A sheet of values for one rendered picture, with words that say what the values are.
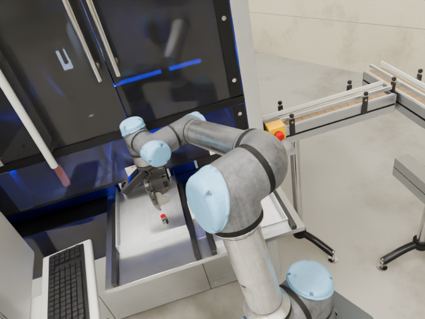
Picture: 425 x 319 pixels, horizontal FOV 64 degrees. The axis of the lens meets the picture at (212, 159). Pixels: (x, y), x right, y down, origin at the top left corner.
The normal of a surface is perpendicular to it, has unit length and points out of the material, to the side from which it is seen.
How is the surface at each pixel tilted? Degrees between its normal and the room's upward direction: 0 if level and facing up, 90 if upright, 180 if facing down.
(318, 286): 7
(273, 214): 0
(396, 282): 0
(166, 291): 90
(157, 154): 90
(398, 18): 90
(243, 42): 90
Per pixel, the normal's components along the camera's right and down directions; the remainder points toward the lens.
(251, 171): 0.26, -0.29
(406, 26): -0.73, 0.52
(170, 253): -0.19, -0.77
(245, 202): 0.54, 0.25
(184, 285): 0.23, 0.56
